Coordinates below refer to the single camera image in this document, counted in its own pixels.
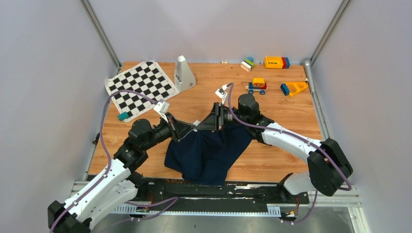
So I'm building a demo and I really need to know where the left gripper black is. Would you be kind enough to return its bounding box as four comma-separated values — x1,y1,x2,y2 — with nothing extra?
142,112,196,150

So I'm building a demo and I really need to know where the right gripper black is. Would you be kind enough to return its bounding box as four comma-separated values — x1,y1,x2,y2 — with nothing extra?
196,102,248,131

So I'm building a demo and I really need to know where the navy blue garment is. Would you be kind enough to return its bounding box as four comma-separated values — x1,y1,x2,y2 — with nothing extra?
164,124,252,186

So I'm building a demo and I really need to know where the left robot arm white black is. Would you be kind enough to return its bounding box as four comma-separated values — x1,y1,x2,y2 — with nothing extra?
48,113,196,233

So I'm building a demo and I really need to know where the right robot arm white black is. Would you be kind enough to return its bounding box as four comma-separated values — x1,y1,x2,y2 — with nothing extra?
195,94,353,203

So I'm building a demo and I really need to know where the white metronome-shaped object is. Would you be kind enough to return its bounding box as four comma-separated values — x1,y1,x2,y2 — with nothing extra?
174,55,196,92

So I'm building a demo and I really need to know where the checkerboard calibration mat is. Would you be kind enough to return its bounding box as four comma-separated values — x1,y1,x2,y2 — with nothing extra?
104,62,180,122

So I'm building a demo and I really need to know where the teal block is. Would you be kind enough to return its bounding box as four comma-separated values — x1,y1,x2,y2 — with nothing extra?
118,112,129,121

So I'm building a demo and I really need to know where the toy car with yellow top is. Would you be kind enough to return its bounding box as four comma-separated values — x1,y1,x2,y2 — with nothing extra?
245,77,268,95

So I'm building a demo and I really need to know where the white green blue brick stack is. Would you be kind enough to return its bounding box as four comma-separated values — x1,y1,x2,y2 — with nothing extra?
240,57,255,72

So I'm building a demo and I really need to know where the orange blue toy ramp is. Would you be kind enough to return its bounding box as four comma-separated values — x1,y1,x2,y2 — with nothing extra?
280,82,309,97

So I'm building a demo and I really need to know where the yellow red blue brick box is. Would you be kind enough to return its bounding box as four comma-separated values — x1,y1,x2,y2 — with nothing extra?
264,56,290,69

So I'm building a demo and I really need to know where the grey metal pipe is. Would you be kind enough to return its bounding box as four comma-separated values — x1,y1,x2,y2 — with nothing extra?
302,58,316,94

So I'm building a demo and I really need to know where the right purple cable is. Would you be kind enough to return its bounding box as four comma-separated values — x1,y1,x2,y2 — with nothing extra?
226,83,353,225

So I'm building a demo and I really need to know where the purple cable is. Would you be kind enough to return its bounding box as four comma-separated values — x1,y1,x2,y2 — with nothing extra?
50,90,179,233
226,83,353,225

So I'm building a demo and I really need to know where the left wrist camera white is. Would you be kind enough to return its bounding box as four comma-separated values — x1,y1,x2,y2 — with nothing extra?
153,100,170,122

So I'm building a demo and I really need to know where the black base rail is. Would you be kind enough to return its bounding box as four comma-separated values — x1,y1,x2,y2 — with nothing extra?
132,178,309,213

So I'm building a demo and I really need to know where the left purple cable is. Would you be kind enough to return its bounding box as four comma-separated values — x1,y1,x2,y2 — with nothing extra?
50,90,179,233

